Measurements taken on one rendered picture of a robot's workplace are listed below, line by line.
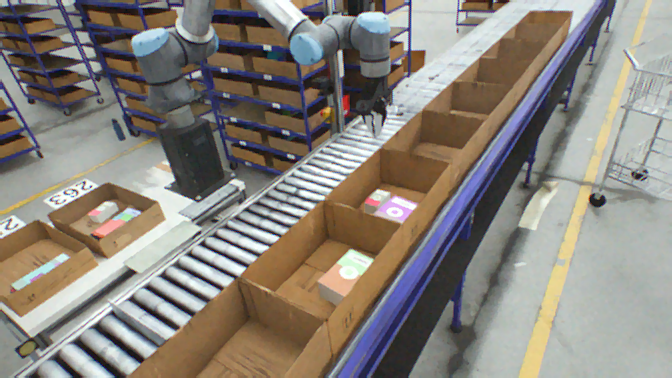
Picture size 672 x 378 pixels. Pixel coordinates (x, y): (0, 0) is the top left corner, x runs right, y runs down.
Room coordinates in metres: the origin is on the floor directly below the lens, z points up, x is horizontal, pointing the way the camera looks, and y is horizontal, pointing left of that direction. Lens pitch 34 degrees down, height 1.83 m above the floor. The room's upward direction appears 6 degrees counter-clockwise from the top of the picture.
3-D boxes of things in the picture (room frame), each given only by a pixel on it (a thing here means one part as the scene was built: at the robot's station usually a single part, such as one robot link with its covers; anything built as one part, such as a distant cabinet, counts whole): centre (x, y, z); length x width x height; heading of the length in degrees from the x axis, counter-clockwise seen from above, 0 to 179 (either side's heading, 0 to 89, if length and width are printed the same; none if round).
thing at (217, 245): (1.20, 0.38, 0.72); 0.52 x 0.05 x 0.05; 53
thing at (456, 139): (1.49, -0.41, 0.96); 0.39 x 0.29 x 0.17; 143
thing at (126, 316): (0.86, 0.63, 0.76); 0.46 x 0.01 x 0.09; 53
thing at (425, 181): (1.18, -0.18, 0.96); 0.39 x 0.29 x 0.17; 143
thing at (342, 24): (1.32, -0.06, 1.51); 0.12 x 0.12 x 0.09; 48
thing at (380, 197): (1.24, -0.14, 0.91); 0.10 x 0.06 x 0.05; 143
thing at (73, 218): (1.49, 1.02, 0.80); 0.38 x 0.28 x 0.10; 55
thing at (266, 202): (1.46, 0.18, 0.72); 0.52 x 0.05 x 0.05; 53
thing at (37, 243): (1.24, 1.20, 0.80); 0.38 x 0.28 x 0.10; 54
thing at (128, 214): (1.44, 0.94, 0.79); 0.19 x 0.14 x 0.02; 148
